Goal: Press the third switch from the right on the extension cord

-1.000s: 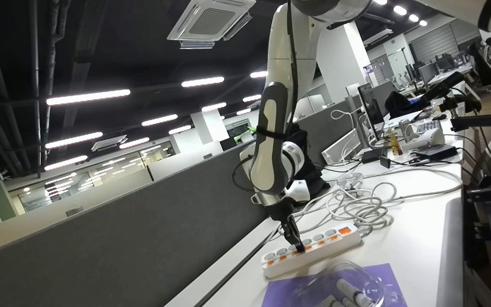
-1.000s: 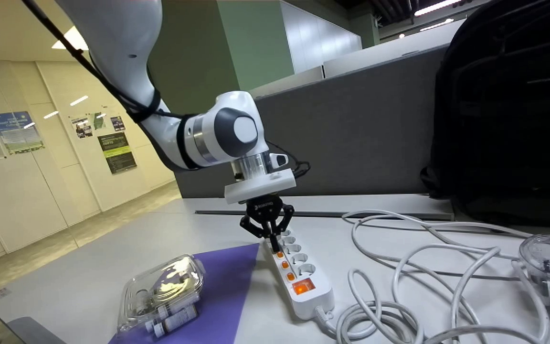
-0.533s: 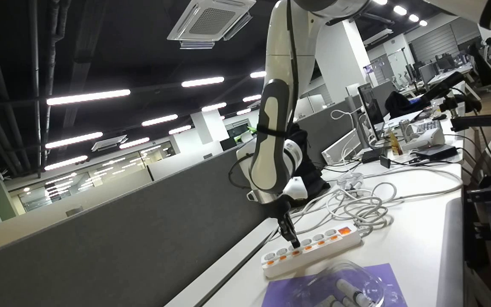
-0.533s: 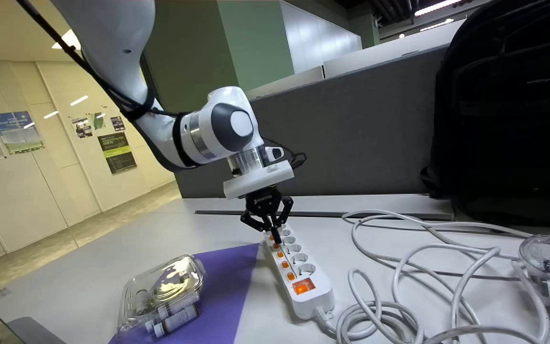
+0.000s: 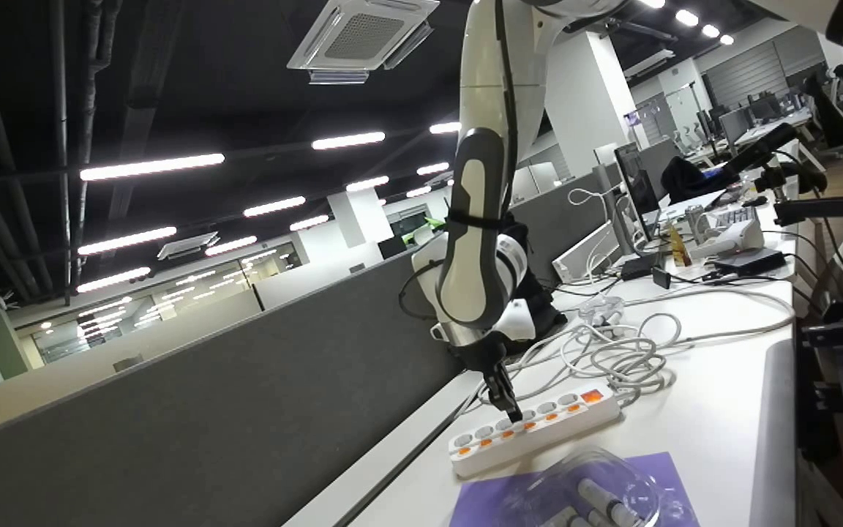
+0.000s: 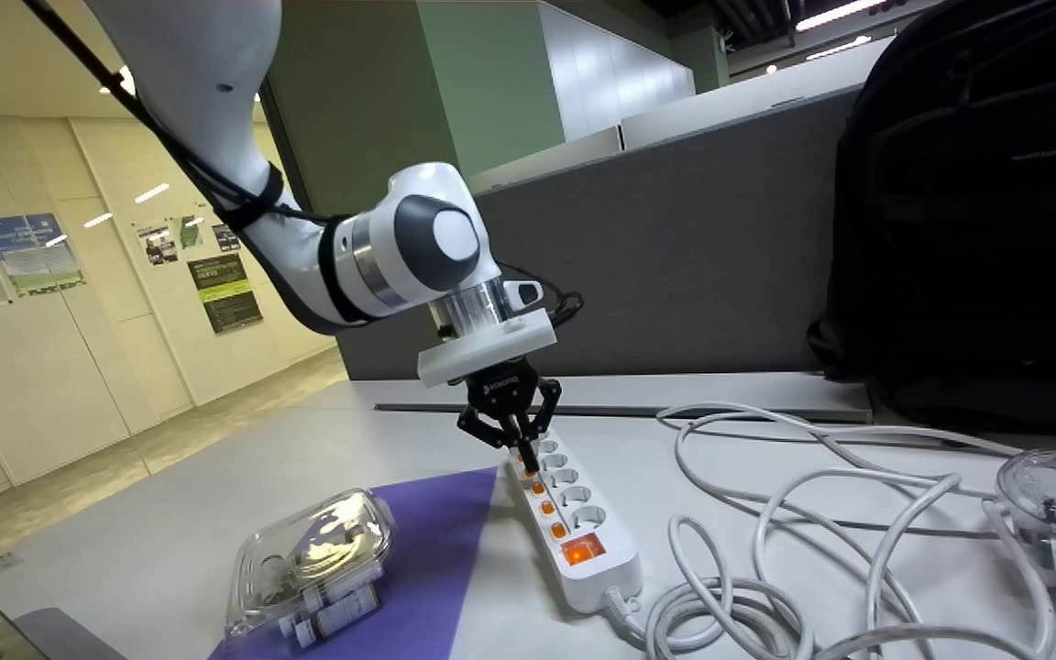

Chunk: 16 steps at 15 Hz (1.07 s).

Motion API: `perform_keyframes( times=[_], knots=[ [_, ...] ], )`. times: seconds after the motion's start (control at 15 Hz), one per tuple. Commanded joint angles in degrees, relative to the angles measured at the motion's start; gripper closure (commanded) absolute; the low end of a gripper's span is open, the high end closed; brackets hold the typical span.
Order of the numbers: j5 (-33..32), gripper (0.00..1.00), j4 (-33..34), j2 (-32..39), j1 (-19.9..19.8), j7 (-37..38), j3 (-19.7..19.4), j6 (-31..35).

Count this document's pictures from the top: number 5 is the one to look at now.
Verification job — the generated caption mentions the white flat box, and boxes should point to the white flat box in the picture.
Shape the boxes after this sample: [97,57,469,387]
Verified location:
[551,220,621,284]

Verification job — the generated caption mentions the clear plastic container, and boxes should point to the clear plastic container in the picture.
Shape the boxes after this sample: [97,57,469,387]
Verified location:
[498,447,661,527]

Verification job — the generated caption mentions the row of monitors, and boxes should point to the row of monitors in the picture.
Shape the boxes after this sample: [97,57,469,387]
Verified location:
[695,91,804,146]

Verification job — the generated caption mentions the black flat box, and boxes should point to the black flat box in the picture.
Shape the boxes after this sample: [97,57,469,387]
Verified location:
[713,248,787,277]

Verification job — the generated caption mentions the black power brick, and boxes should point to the black power brick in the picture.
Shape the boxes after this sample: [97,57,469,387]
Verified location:
[620,253,661,281]

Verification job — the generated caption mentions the coil of white cable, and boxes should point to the coil of white cable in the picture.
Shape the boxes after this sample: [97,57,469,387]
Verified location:
[465,287,797,412]

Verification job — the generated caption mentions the ceiling light strip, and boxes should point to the ceiling light strip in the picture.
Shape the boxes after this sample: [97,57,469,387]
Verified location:
[75,266,152,294]
[243,195,307,219]
[79,152,226,182]
[311,131,386,152]
[77,225,179,257]

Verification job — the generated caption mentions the white desk device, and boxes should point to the white desk device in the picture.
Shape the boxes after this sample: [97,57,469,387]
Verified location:
[688,217,765,258]

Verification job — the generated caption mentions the white power strip orange switches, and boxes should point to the white power strip orange switches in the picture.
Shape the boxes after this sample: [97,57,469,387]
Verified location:
[449,385,622,480]

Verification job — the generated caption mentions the grey desk partition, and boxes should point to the grey desk partition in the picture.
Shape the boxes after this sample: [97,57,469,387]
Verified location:
[0,249,468,527]
[508,138,680,288]

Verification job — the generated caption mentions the black office chair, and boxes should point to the black office chair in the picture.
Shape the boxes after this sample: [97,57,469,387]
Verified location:
[802,64,843,149]

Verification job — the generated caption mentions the purple mat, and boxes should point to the purple mat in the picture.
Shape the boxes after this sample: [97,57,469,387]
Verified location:
[449,452,701,527]

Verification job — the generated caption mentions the camera on mount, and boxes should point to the camera on mount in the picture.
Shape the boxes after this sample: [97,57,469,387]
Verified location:
[720,122,843,228]

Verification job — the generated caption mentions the monitor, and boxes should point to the monitor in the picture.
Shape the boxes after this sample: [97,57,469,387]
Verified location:
[613,141,663,244]

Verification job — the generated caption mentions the ceiling air conditioner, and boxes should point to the ceiling air conditioner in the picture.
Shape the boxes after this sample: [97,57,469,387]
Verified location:
[157,231,221,261]
[287,0,441,86]

